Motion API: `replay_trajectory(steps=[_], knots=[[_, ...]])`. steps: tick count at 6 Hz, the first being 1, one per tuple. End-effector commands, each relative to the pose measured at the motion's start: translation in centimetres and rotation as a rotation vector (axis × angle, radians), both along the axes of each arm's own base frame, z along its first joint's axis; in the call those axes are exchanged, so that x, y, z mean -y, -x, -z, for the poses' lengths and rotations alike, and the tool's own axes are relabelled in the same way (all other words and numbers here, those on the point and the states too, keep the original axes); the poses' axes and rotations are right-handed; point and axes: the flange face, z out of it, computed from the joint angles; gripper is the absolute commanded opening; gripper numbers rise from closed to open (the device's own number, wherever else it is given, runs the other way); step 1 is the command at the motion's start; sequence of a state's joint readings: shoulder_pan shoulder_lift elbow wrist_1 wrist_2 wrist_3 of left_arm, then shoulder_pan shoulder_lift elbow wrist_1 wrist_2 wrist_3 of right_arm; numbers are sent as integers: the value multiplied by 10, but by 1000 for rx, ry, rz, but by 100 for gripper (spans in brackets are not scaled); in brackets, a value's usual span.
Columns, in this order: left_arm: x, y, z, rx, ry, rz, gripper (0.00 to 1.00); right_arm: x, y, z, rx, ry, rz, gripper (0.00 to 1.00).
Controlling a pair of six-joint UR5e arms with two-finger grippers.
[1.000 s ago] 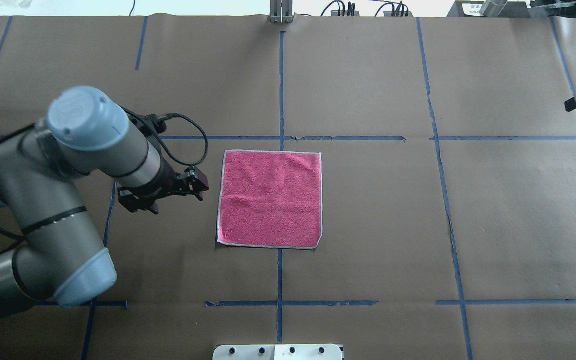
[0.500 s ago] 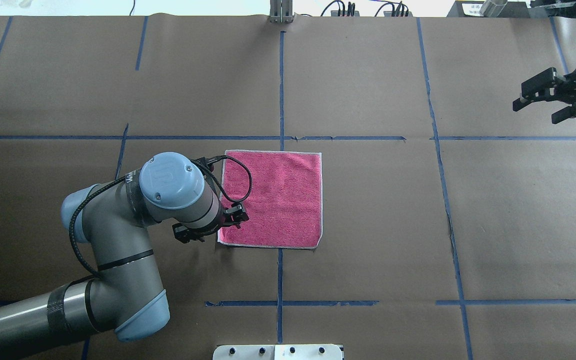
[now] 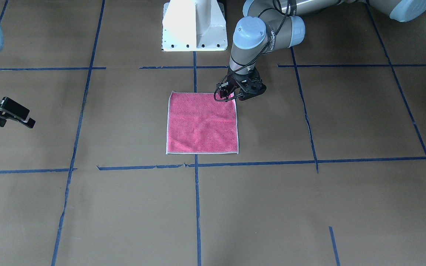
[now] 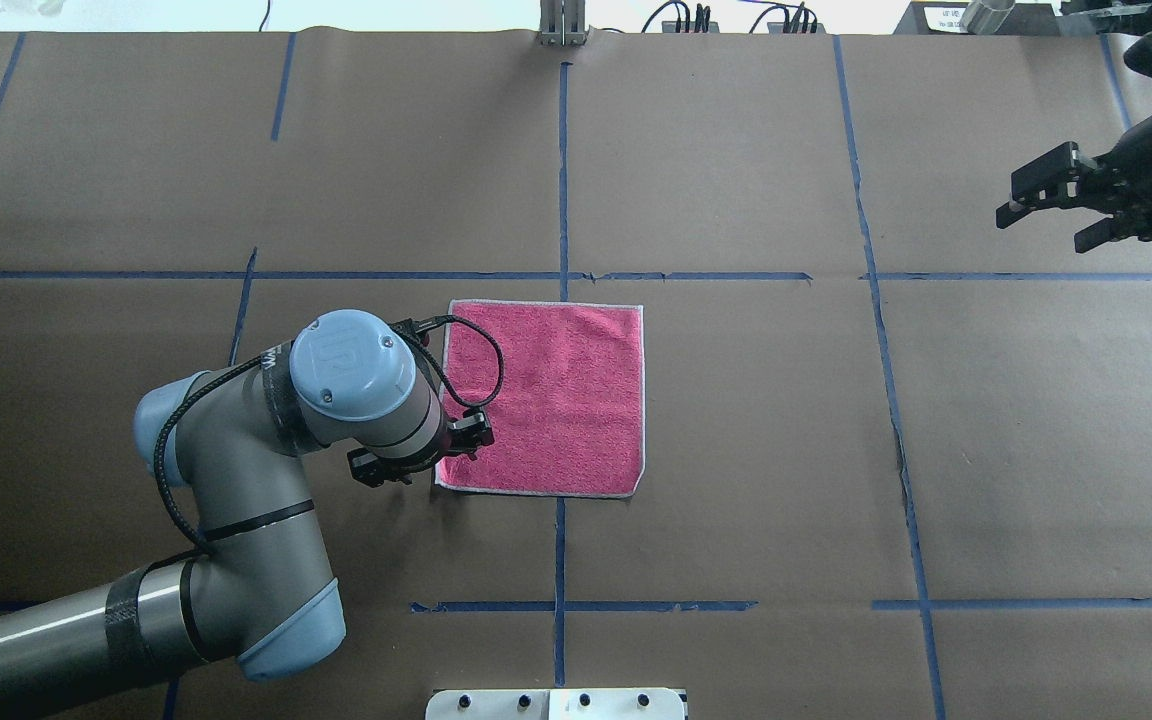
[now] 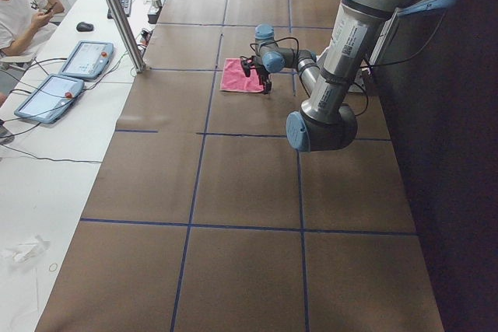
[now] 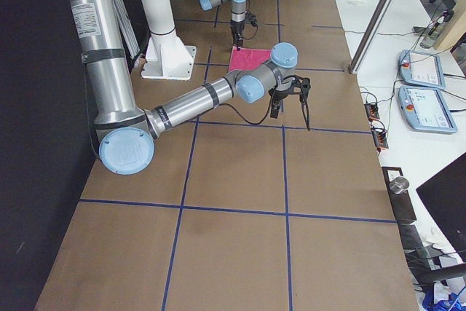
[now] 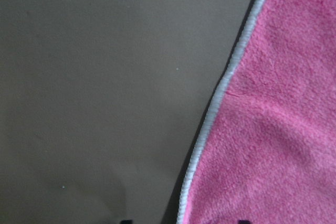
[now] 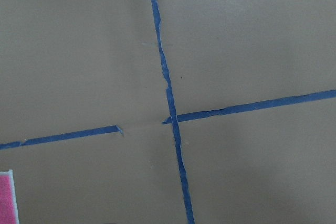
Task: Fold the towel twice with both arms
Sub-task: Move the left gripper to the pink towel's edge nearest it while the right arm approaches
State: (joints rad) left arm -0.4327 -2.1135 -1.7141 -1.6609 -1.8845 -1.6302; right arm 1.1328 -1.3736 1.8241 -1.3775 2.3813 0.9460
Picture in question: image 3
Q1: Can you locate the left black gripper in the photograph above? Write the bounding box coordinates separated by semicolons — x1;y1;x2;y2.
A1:
219;67;267;101

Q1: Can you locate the pink towel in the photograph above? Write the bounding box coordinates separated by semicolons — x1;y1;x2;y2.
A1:
166;91;240;154

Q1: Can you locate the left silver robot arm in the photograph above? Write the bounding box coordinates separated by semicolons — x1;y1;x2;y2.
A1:
214;0;344;102

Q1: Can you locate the white pedestal column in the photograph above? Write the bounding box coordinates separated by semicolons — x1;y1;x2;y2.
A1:
161;0;228;52

